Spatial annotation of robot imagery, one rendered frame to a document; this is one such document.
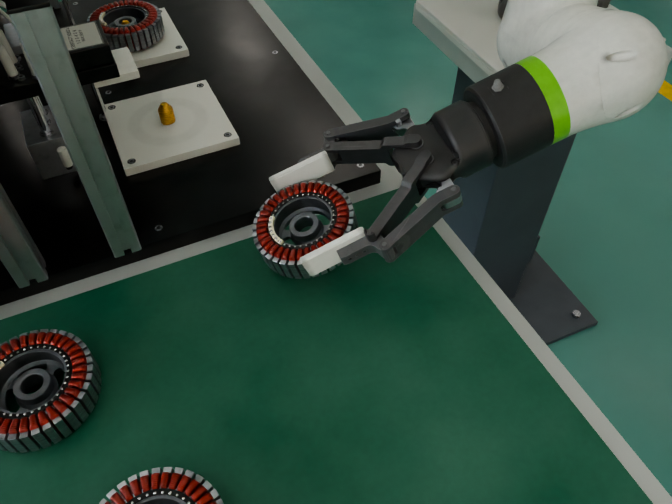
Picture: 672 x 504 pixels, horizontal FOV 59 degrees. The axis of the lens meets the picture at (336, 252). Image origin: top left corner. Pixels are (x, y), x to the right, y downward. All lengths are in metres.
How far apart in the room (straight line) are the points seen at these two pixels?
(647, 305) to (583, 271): 0.18
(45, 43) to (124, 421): 0.33
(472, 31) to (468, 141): 0.49
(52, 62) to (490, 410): 0.49
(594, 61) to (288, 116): 0.41
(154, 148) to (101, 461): 0.40
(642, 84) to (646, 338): 1.12
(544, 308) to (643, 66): 1.06
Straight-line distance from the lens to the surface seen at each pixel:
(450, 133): 0.60
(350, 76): 2.37
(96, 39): 0.76
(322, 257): 0.58
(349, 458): 0.55
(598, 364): 1.60
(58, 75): 0.56
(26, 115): 0.84
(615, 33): 0.65
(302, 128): 0.82
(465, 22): 1.10
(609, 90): 0.64
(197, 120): 0.83
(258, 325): 0.62
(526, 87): 0.61
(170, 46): 1.01
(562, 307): 1.65
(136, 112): 0.87
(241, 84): 0.92
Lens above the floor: 1.26
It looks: 49 degrees down
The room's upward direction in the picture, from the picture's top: straight up
